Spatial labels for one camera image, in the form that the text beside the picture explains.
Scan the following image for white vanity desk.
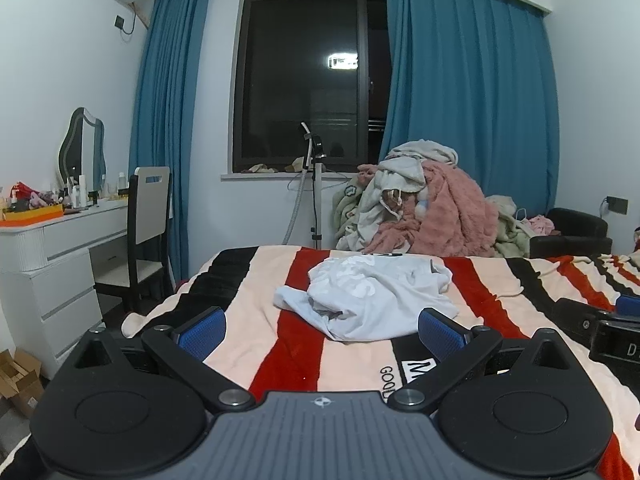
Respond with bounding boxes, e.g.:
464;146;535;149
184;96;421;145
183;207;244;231
0;199;132;380

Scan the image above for narrow blue curtain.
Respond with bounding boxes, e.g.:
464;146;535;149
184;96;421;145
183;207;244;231
129;0;212;281

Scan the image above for wavy vanity mirror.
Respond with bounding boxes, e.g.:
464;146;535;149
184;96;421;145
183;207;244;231
57;106;107;192

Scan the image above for dark window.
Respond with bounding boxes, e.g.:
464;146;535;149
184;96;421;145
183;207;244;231
232;0;391;173

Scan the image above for black and white chair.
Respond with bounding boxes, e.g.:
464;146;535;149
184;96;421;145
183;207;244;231
94;166;173;313

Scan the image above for beige hoodie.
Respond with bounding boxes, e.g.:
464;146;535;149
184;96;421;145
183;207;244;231
357;139;460;253

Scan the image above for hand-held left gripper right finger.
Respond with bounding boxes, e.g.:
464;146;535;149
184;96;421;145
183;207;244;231
387;306;571;413

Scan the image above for black armchair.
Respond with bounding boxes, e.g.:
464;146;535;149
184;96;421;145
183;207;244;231
529;207;613;259

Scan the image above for white t-shirt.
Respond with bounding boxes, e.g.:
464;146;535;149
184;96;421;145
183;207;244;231
273;255;460;342

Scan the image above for striped fleece blanket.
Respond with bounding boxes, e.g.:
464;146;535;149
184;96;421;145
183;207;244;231
0;246;640;480

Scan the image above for pale green blanket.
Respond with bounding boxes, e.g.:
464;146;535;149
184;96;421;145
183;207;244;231
332;170;381;251

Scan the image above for garment steamer stand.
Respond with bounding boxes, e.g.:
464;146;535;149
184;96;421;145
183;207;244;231
282;121;328;250

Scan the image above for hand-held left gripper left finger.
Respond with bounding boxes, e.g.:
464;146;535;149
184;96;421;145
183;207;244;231
75;306;257;413

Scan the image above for orange tray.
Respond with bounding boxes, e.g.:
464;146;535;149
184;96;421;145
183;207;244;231
0;204;65;222

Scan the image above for beige cloth on sill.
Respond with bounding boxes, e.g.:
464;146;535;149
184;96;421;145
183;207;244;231
241;156;328;175

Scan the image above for wall socket with cable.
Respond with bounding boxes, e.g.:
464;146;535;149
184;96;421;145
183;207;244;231
114;2;138;36

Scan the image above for light crumpled clothes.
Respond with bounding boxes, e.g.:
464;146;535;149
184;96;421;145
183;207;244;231
487;194;537;259

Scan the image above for pink fleece blanket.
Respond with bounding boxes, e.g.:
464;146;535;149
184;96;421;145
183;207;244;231
362;160;501;258

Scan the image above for wide blue curtain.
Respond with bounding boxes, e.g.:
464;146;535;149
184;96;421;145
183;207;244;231
378;0;560;221

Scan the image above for cardboard box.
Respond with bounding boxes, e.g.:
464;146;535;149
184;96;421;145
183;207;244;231
0;349;46;418

